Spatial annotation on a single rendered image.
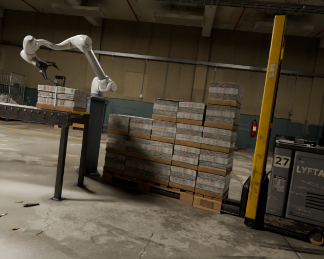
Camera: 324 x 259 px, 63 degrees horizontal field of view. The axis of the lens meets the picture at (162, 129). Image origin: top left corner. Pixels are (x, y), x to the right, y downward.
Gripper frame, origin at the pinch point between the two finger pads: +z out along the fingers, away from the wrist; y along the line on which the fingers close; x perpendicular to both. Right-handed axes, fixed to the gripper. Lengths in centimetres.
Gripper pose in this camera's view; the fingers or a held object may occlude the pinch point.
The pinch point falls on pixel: (55, 74)
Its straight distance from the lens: 291.2
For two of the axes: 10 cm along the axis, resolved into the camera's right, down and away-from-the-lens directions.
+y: -5.6, 8.2, 0.9
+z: 8.2, 5.7, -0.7
